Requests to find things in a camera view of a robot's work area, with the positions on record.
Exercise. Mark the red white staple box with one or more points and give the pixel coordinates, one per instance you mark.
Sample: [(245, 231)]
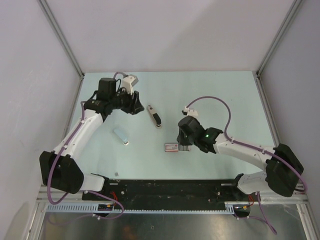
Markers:
[(176, 147)]

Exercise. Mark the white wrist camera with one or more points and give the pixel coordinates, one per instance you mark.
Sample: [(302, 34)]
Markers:
[(128, 83), (187, 111)]

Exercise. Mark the aluminium frame post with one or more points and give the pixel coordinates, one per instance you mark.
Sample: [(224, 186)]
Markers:
[(280, 34), (48, 13)]

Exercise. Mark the beige black stapler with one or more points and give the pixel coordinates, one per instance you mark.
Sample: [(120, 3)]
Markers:
[(155, 116)]

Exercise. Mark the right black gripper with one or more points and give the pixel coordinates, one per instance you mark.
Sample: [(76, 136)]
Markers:
[(182, 141)]

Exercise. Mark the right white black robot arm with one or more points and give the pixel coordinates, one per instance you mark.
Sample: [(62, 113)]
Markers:
[(279, 167)]

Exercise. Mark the left aluminium frame post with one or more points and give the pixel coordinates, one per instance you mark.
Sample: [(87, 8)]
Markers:
[(48, 13)]

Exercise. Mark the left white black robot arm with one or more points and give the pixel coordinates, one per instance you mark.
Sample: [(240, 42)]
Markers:
[(59, 168)]

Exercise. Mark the grey slotted cable duct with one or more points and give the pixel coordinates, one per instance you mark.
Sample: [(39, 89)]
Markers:
[(105, 208)]

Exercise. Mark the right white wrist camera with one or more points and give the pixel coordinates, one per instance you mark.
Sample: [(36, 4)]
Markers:
[(187, 111)]

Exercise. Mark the right aluminium frame post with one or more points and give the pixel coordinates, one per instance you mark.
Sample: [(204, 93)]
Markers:
[(280, 34)]

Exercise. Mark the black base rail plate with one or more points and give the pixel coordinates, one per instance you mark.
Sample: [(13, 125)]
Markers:
[(171, 194)]

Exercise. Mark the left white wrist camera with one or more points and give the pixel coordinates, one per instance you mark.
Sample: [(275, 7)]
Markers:
[(128, 83)]

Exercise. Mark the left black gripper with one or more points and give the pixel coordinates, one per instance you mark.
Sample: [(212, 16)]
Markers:
[(134, 106)]

